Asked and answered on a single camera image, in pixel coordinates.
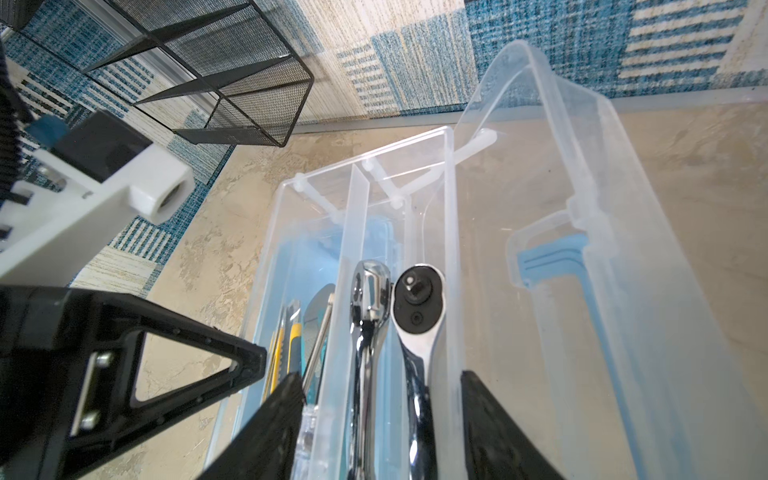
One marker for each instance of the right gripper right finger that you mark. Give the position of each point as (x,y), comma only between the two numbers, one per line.
(495,446)

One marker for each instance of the black wire mesh shelf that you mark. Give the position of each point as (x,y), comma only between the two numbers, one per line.
(209,72)

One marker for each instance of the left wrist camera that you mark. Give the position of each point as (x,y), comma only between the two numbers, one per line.
(108,173)

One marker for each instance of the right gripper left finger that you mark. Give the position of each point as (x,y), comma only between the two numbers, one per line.
(265,447)

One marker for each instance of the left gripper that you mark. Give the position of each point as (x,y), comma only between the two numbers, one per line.
(48,335)

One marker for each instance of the small clear handled screwdriver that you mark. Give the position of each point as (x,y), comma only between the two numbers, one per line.
(308,426)

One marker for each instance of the teal utility knife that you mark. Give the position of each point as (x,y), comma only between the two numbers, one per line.
(313,320)

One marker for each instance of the light blue plastic toolbox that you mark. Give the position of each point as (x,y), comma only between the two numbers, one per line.
(566,292)

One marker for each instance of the yellow handled ratchet wrench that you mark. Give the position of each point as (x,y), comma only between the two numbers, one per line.
(369,316)

